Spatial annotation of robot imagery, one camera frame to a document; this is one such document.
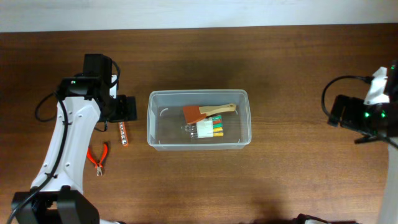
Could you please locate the orange socket bit holder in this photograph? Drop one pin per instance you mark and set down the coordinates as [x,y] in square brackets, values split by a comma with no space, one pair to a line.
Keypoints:
[123,134]

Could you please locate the red handled pliers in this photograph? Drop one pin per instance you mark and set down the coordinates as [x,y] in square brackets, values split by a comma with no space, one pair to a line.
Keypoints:
[98,162]

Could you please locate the clear plastic container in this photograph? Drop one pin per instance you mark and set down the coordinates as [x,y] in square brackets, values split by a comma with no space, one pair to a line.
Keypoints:
[167,129]

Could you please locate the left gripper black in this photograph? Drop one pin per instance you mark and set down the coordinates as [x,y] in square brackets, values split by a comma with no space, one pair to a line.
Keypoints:
[128,111]

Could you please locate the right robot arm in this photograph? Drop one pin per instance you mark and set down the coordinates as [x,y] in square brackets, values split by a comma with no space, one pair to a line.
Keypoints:
[375,117]

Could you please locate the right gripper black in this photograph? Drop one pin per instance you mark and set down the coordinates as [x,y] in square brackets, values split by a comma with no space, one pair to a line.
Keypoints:
[354,105]

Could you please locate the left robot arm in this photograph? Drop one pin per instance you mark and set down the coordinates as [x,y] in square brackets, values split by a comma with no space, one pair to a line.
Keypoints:
[87,98]

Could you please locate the orange scraper with wooden handle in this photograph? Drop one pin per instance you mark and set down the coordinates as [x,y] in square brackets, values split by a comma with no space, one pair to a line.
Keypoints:
[195,113]

